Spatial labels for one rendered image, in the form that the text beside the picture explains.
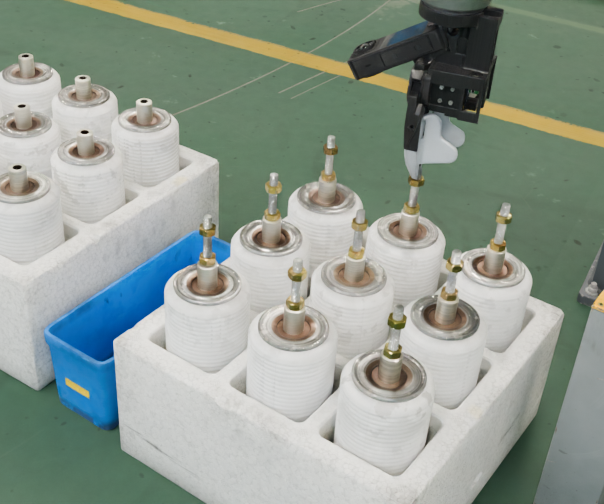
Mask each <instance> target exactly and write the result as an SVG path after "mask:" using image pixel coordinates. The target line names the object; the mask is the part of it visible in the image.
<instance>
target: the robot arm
mask: <svg viewBox="0 0 604 504"><path fill-rule="evenodd" d="M490 3H491V0H420V4H419V15H420V16H421V17H422V18H423V19H425V20H427V21H424V22H421V23H419V24H416V25H414V26H411V27H408V28H406V29H403V30H400V31H398V32H395V33H392V34H390V35H387V36H385V37H382V38H379V39H377V40H370V41H367V42H364V43H362V44H360V45H358V46H357V47H356V48H355V49H354V52H353V53H352V55H351V57H350V58H349V60H348V61H347V63H348V65H349V67H350V69H351V71H352V73H353V76H354V78H355V79H356V80H360V79H363V78H368V77H372V76H375V75H377V74H380V73H381V72H383V71H385V70H388V69H390V68H393V67H396V66H399V65H401V64H404V63H407V62H410V61H412V60H413V62H414V65H413V67H412V70H411V73H410V78H409V85H408V89H407V103H408V106H407V111H406V118H405V126H404V157H405V164H406V166H407V169H408V171H409V173H410V176H411V178H413V179H416V180H417V178H418V171H419V166H420V167H422V164H434V163H452V162H454V161H455V160H456V159H457V156H458V151H457V149H456V147H460V146H461V145H462V144H463V143H464V141H465V134H464V132H463V131H462V130H461V129H459V128H458V127H456V126H455V125H453V124H452V123H451V122H450V119H449V117H453V118H457V120H461V121H465V122H470V123H475V124H478V120H479V114H480V109H481V108H483V107H484V104H485V101H486V98H487V99H489V97H490V92H491V87H492V81H493V76H494V71H495V65H496V60H497V55H494V52H495V47H496V41H497V36H498V30H499V26H500V24H501V22H502V18H503V13H504V9H502V8H497V7H491V6H489V5H490ZM463 106H464V107H463ZM476 109H477V110H476ZM467 110H471V111H476V113H474V112H469V111H467ZM433 111H434V113H433Z"/></svg>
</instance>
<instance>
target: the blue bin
mask: <svg viewBox="0 0 604 504"><path fill-rule="evenodd" d="M201 252H203V236H201V235H200V234H199V230H196V231H192V232H190V233H188V234H187V235H185V236H183V237H182V238H180V239H179V240H177V241H176V242H174V243H173V244H171V245H170V246H168V247H167V248H165V249H164V250H162V251H161V252H159V253H158V254H156V255H154V256H153V257H151V258H150V259H148V260H147V261H145V262H144V263H142V264H141V265H139V266H138V267H136V268H135V269H133V270H132V271H130V272H128V273H127V274H125V275H124V276H122V277H121V278H119V279H118V280H116V281H115V282H113V283H112V284H110V285H109V286H107V287H106V288H104V289H103V290H101V291H99V292H98V293H96V294H95V295H93V296H92V297H90V298H89V299H87V300H86V301H84V302H83V303H81V304H80V305H78V306H77V307H75V308H74V309H72V310H70V311H69V312H67V313H66V314H64V315H63V316H61V317H60V318H58V319H57V320H55V321H54V322H52V323H51V324H49V325H48V326H47V327H46V328H45V330H44V338H45V341H46V343H47V344H48V345H49V347H50V352H51V358H52V363H53V368H54V373H55V378H56V383H57V389H58V394H59V399H60V402H61V403H62V404H63V405H65V406H66V407H68V408H69V409H71V410H72V411H74V412H76V413H77V414H79V415H80V416H82V417H84V418H85V419H87V420H88V421H90V422H91V423H93V424H95V425H96V426H98V427H99V428H101V429H103V430H111V429H113V428H115V427H116V426H118V425H119V413H118V400H117V386H116V373H115V359H114V346H113V341H114V340H115V339H116V338H117V337H119V336H120V335H122V334H123V333H124V332H126V331H127V330H129V329H132V328H133V327H134V326H135V325H136V324H137V323H138V322H140V321H141V320H143V319H144V318H145V317H147V316H148V315H150V314H151V313H152V312H154V311H155V310H157V309H158V308H159V307H161V306H162V305H164V304H165V302H164V289H165V286H166V284H167V282H168V281H169V279H170V278H171V277H172V276H173V275H174V274H175V273H177V272H178V271H180V270H182V269H183V268H185V267H187V266H190V265H193V264H197V263H198V261H199V256H200V253H201ZM212 252H214V253H215V254H216V261H217V263H218V264H221V263H223V262H224V261H225V260H227V259H228V258H230V257H231V244H229V243H227V242H225V241H223V240H221V239H219V238H217V237H215V236H212Z"/></svg>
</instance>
